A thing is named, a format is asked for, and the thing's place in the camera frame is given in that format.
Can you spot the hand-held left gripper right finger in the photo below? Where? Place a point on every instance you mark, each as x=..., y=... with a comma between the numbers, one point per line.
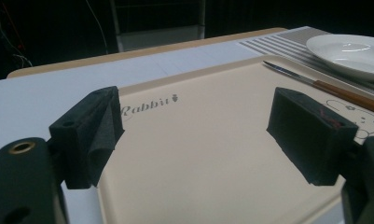
x=309, y=137

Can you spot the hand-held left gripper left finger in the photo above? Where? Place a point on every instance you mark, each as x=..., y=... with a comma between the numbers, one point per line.
x=85, y=140

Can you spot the white plate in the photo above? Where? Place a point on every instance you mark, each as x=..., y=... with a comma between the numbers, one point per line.
x=346, y=53

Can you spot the beige tray with rabbit print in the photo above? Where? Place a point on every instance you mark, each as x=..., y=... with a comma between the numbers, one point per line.
x=206, y=140

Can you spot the grey striped placemat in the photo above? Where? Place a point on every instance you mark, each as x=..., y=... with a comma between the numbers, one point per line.
x=274, y=42

